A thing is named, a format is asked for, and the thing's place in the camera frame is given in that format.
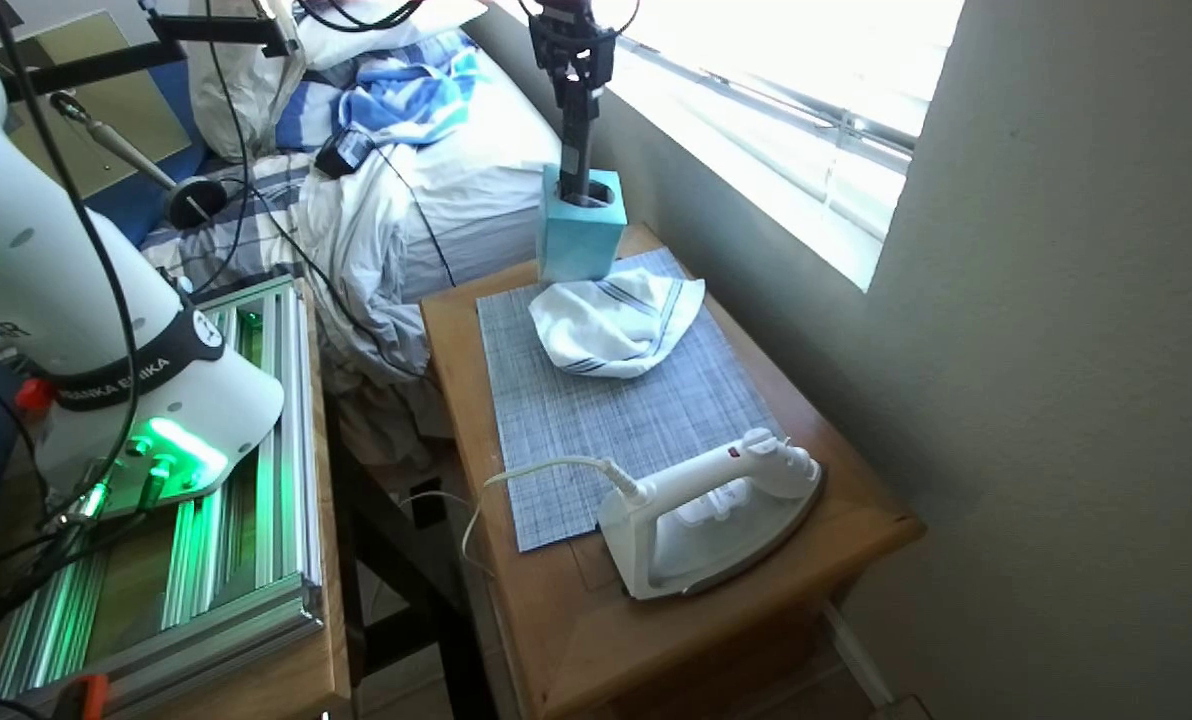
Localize grey ironing board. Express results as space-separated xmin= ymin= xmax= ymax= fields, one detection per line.
xmin=474 ymin=245 xmax=789 ymax=556

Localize white clothes iron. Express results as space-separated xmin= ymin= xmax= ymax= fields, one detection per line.
xmin=595 ymin=424 xmax=830 ymax=604

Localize dark wooden stool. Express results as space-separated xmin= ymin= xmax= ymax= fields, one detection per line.
xmin=324 ymin=392 xmax=500 ymax=720

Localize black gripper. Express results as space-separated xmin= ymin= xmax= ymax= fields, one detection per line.
xmin=523 ymin=0 xmax=625 ymax=209

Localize wooden table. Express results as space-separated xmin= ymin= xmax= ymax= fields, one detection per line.
xmin=415 ymin=221 xmax=928 ymax=720

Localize red stop button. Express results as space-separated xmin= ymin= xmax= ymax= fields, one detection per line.
xmin=9 ymin=373 xmax=59 ymax=430

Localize olive cardboard panel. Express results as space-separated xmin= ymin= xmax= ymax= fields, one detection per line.
xmin=4 ymin=12 xmax=198 ymax=209

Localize teal cardboard box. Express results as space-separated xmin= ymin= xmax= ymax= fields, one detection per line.
xmin=536 ymin=161 xmax=631 ymax=286

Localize white window frame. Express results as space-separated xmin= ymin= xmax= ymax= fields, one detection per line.
xmin=481 ymin=0 xmax=967 ymax=298

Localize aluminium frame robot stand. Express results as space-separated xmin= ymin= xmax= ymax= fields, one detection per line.
xmin=0 ymin=273 xmax=328 ymax=712

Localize white towel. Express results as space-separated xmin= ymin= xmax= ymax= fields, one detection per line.
xmin=523 ymin=264 xmax=712 ymax=386

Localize blue white striped cloth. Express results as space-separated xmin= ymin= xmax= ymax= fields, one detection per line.
xmin=324 ymin=36 xmax=484 ymax=172

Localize white pillow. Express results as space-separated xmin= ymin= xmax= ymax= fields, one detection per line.
xmin=178 ymin=0 xmax=359 ymax=167

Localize white iron power cord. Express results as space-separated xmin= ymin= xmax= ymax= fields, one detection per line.
xmin=456 ymin=451 xmax=648 ymax=572

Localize orange tool handle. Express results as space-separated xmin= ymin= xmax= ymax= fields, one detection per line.
xmin=49 ymin=667 xmax=117 ymax=720

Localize white bed sheets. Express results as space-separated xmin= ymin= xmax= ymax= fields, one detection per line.
xmin=281 ymin=26 xmax=567 ymax=392

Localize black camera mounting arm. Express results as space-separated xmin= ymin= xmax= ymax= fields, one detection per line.
xmin=4 ymin=10 xmax=292 ymax=102

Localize thin black camera cable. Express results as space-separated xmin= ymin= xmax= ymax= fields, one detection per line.
xmin=193 ymin=0 xmax=359 ymax=335

